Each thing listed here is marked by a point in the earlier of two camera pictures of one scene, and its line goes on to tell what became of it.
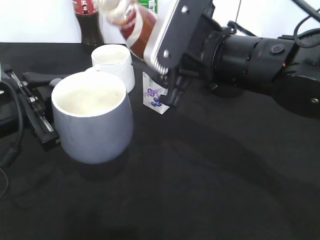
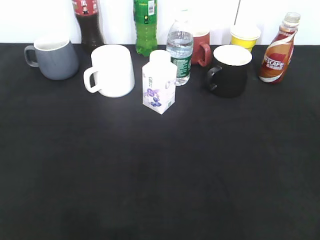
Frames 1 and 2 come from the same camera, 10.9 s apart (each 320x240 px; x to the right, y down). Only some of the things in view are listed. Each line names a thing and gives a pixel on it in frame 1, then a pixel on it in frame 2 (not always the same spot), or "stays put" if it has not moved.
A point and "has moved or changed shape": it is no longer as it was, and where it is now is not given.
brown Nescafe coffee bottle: [135, 22] has moved or changed shape
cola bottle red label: [86, 12] stays put
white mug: [117, 59] stays put
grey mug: [94, 114] → [55, 57]
